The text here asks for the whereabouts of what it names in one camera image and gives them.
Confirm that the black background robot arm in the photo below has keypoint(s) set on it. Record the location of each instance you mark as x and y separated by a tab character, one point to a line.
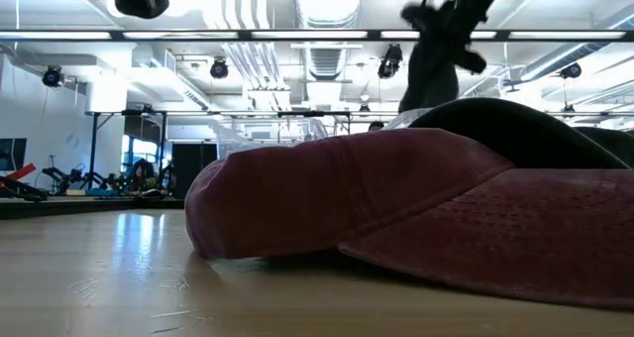
67	176

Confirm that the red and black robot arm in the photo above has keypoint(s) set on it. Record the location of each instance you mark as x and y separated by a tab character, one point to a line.
17	181

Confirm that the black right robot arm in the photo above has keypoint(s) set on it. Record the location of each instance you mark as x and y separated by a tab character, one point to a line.
465	15

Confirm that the black ceiling spotlight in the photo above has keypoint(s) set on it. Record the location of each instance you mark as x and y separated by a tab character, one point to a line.
219	69
390	61
52	77
571	71

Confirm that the person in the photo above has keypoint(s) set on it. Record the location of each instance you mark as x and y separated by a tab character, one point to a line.
376	126

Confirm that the black baseball cap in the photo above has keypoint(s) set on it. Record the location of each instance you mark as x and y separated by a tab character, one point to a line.
515	134

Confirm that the maroon baseball cap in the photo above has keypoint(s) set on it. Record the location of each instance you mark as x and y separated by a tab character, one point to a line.
307	193

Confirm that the dark green cap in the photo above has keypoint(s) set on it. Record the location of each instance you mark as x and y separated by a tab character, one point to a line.
611	144

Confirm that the black cabinet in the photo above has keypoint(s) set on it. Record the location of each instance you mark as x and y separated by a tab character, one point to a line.
193	166

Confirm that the silver ceiling air duct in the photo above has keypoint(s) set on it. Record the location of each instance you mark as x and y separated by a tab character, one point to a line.
327	25

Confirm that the black overhead frame bar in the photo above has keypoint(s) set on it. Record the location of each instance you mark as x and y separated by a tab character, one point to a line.
307	35

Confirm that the black metal frame stand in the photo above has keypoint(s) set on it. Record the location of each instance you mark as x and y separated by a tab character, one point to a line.
93	148

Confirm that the dark wall monitor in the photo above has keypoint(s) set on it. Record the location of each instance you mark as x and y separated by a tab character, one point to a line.
12	154

